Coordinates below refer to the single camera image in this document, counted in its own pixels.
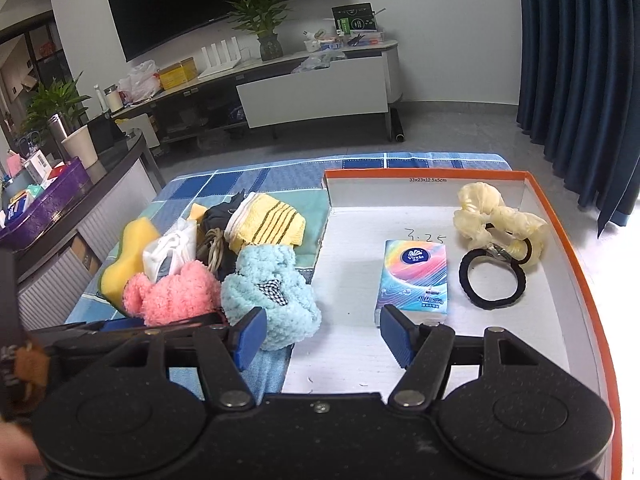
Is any black hair tie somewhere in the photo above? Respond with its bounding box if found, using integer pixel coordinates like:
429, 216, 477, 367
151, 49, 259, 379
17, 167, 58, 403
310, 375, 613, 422
459, 247, 532, 310

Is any white router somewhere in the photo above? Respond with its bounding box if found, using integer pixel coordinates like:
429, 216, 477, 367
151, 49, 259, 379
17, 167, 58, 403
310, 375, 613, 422
199, 37, 244, 79

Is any orange rimmed cardboard box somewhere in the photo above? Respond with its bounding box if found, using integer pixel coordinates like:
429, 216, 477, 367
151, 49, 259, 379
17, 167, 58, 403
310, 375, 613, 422
280, 169, 623, 480

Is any long television cabinet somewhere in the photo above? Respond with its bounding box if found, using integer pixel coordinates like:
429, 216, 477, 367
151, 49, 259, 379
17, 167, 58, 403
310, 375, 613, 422
110, 39, 404, 155

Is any dark curved side desk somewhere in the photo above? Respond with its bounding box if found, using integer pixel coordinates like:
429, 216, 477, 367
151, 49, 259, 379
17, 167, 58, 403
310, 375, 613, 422
0, 127, 166, 331

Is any white plastic bag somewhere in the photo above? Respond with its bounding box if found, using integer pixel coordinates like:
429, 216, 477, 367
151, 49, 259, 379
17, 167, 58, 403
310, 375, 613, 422
117, 60, 162, 103

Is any colourful tissue pack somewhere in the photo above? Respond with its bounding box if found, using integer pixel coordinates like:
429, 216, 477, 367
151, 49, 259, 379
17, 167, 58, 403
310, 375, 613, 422
374, 239, 449, 328

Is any white jar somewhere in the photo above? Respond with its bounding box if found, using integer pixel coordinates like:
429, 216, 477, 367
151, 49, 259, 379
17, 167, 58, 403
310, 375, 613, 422
102, 85, 124, 113

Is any potted bamboo plant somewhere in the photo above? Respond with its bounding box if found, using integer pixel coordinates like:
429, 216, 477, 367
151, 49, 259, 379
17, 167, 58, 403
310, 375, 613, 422
226, 0, 293, 62

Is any white open drawer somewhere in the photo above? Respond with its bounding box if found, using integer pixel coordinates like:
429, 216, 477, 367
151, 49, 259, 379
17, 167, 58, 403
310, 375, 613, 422
236, 54, 392, 130

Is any dark blue curtain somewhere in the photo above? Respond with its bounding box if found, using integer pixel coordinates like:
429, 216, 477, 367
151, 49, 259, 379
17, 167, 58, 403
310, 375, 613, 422
515, 0, 640, 228

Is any pink fluffy sock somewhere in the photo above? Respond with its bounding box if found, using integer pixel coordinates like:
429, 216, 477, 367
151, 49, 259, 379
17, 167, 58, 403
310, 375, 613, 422
123, 261, 222, 327

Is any purple storage box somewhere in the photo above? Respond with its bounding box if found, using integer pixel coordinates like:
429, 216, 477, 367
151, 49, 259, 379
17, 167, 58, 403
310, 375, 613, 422
0, 156, 90, 253

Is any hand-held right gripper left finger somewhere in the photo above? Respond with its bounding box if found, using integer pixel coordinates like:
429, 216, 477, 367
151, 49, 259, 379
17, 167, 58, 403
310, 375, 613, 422
95, 306, 269, 408

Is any yellow cardboard box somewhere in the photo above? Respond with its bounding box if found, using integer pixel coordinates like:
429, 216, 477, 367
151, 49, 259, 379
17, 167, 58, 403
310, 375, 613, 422
157, 57, 197, 92

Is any yellow striped towel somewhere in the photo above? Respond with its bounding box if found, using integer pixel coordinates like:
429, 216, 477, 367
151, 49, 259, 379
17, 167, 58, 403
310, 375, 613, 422
223, 191, 307, 256

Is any black wall television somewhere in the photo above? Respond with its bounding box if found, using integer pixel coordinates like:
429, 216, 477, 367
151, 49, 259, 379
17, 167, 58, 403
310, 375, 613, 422
100, 0, 345, 63

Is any white cloth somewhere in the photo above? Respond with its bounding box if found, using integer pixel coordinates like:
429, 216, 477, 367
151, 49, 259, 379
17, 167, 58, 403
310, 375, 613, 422
142, 220, 198, 281

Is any dark grey cloth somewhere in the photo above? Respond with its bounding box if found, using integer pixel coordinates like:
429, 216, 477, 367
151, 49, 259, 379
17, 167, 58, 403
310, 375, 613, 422
196, 190, 251, 283

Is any white paper cup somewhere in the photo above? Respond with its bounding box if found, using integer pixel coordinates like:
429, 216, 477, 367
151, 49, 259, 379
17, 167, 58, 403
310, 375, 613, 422
61, 125, 99, 170

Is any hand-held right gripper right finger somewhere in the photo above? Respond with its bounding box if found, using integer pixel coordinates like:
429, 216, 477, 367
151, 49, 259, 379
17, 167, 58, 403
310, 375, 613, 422
379, 305, 562, 408

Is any light blue fluffy sock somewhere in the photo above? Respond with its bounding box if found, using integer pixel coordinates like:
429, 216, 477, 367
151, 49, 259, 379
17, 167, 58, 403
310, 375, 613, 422
220, 244, 322, 352

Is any clear plastic bag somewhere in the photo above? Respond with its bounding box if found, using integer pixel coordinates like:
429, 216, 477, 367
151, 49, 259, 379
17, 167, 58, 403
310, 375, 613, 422
292, 55, 346, 76

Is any blue plaid blanket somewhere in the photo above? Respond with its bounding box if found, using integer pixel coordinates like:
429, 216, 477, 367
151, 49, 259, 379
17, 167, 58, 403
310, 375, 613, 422
65, 152, 511, 396

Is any yellow sponge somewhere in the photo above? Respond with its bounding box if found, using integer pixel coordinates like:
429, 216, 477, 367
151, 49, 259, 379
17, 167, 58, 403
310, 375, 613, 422
100, 218, 162, 311

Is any person's left hand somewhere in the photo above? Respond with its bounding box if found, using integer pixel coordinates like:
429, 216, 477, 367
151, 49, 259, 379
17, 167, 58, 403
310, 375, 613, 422
0, 420, 43, 480

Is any green and black box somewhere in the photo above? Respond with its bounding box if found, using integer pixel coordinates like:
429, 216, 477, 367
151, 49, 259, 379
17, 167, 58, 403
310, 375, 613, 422
332, 3, 376, 37

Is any steel bottle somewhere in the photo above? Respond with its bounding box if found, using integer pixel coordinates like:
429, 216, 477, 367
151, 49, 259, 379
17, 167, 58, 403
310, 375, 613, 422
48, 114, 71, 162

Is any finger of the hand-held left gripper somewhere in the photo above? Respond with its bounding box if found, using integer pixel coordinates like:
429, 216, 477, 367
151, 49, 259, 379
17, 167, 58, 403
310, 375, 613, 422
27, 311, 227, 348

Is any pale yellow scrunchie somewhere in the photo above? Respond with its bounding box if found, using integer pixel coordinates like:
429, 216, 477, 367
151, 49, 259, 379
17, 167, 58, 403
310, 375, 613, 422
453, 182, 548, 267

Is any leafy green houseplant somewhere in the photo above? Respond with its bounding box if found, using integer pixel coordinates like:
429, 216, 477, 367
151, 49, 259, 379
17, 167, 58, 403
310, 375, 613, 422
20, 72, 92, 136

